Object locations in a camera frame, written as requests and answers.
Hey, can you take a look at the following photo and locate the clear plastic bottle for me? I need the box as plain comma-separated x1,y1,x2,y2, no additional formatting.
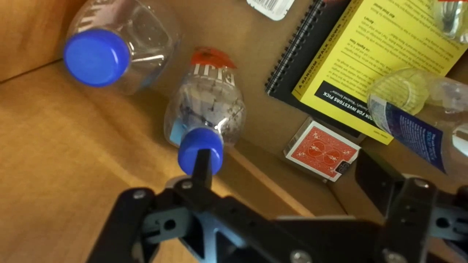
431,0,468,45

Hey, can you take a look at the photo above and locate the clear bottle red label blue cap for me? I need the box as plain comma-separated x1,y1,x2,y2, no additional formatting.
163,46,246,176

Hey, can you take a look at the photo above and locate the wide clear bottle blue cap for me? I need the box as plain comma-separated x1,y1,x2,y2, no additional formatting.
63,0,180,96

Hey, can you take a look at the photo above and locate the red playing card deck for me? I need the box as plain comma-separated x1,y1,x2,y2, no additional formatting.
283,117,366,183

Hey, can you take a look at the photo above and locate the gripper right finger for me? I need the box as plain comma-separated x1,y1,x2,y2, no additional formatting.
355,149,468,263

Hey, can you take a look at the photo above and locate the yellow paperback book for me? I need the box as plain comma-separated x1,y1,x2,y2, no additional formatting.
291,0,468,146

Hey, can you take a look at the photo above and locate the clear bottle dark blue label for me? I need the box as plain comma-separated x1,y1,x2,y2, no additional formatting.
366,68,468,184

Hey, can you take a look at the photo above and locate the white barcode packet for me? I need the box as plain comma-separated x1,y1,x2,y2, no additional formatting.
245,0,296,22

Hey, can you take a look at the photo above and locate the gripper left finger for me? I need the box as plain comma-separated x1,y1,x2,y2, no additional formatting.
87,149,306,263

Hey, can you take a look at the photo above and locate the cardboard box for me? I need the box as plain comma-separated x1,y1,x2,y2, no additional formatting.
0,0,468,263

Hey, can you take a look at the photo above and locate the black spiral notebook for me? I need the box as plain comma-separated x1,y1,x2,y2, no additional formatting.
265,0,367,138

